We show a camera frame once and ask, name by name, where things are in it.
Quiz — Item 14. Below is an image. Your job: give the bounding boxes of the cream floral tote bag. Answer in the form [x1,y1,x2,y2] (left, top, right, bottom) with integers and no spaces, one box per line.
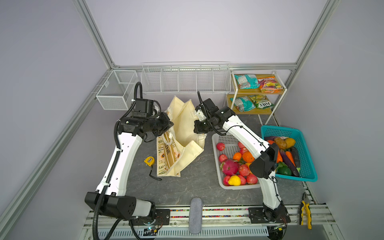
[157,96,207,177]

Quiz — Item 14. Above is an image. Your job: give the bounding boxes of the yellow lemon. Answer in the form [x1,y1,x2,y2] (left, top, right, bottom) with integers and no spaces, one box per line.
[228,175,242,186]

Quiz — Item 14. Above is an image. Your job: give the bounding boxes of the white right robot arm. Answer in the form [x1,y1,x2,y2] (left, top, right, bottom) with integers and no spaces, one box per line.
[194,104,291,224]

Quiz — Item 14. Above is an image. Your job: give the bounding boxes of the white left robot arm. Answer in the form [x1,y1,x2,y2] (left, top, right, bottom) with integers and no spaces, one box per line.
[85,82,174,240]

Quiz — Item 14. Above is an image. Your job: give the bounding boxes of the teal snack bag lower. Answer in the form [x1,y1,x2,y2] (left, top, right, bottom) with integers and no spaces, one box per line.
[230,96,256,112]

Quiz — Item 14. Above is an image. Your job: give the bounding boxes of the teal snack bag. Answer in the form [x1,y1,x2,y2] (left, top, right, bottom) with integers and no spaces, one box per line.
[230,96,256,112]
[235,74,260,90]

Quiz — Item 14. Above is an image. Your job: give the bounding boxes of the green Fox's candy bag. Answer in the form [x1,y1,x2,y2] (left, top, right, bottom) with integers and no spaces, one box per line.
[249,95,274,110]

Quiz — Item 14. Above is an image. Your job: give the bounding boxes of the teal snack bag upper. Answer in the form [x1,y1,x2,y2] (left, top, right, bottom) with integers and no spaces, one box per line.
[235,74,260,90]

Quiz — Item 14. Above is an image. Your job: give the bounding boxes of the red apple back left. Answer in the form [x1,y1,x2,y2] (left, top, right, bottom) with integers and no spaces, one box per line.
[216,143,226,152]

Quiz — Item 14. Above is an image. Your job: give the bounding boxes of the red apple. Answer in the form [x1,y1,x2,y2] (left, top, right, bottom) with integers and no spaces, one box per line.
[238,142,245,149]
[223,176,231,186]
[239,165,251,177]
[219,154,228,163]
[216,143,226,152]
[246,174,258,185]

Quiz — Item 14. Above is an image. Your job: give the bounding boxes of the white plastic basket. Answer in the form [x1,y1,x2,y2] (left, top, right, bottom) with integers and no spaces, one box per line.
[212,134,262,190]

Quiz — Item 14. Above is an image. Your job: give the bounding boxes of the yellow tape measure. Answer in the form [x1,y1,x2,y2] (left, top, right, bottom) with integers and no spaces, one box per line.
[144,157,162,181]

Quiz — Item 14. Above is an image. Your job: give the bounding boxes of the red apple middle left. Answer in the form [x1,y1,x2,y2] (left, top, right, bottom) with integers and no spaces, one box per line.
[219,154,228,163]

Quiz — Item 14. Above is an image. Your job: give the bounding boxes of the red apple back right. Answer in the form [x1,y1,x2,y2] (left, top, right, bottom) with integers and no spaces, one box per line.
[238,142,245,149]

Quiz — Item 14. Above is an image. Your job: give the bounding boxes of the small orange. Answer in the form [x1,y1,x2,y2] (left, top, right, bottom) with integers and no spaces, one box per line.
[233,152,242,161]

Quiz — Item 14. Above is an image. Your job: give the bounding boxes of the pink dragon fruit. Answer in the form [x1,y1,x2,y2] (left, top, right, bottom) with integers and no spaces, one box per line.
[220,160,239,176]

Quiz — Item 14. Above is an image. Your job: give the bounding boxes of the red apple front left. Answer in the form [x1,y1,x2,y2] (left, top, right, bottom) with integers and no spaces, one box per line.
[223,176,231,186]

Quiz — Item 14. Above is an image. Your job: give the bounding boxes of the red apple centre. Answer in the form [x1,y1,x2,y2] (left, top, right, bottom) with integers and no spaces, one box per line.
[239,165,251,177]

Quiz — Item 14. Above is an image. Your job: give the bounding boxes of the white two-tier wooden shelf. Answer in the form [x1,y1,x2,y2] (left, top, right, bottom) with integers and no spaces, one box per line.
[225,71,288,125]

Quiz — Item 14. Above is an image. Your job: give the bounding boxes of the red apple front right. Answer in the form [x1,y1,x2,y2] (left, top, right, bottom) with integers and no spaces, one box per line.
[246,174,258,185]

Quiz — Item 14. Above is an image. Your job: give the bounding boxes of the grey padded cylinder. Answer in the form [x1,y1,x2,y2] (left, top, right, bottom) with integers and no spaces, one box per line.
[189,197,203,235]

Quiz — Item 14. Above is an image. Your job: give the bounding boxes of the brown potato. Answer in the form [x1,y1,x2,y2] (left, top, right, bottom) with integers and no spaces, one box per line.
[274,137,287,150]

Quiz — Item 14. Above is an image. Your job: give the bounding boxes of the orange carrot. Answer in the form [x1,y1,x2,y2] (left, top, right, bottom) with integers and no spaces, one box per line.
[277,151,283,164]
[285,151,296,167]

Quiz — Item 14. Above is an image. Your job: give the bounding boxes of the yellow mango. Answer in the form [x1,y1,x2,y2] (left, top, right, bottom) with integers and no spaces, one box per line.
[285,138,296,149]

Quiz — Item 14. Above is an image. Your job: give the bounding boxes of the green bell pepper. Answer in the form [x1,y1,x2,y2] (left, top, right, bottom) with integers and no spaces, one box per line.
[276,162,292,176]

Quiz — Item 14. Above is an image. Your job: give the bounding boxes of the dark cucumber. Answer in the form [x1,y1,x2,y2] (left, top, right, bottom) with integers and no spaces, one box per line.
[291,147,301,168]

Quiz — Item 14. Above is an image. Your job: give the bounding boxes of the purple eggplant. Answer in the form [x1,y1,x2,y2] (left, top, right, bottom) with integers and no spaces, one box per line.
[280,150,300,177]

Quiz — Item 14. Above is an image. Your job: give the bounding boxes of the teal plastic basket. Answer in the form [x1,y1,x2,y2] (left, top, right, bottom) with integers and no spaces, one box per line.
[261,125,318,182]

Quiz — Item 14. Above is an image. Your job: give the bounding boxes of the yellow black pliers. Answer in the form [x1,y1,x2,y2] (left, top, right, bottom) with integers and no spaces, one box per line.
[299,193,313,230]

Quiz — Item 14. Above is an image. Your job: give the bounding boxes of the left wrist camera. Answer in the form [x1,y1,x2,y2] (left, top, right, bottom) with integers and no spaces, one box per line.
[133,99,158,119]

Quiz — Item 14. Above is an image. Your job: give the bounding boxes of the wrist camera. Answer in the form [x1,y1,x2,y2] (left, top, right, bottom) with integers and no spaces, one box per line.
[133,99,158,119]
[195,99,219,118]

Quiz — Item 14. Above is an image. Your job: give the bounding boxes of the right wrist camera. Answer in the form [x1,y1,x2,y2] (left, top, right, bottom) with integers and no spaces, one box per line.
[195,99,219,118]

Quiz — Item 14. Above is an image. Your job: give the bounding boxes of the white wire wall rack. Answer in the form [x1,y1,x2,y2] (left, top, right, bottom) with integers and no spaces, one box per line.
[141,62,232,93]

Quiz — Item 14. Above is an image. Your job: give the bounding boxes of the white wire cube basket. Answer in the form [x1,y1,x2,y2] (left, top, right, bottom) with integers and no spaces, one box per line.
[96,70,139,111]

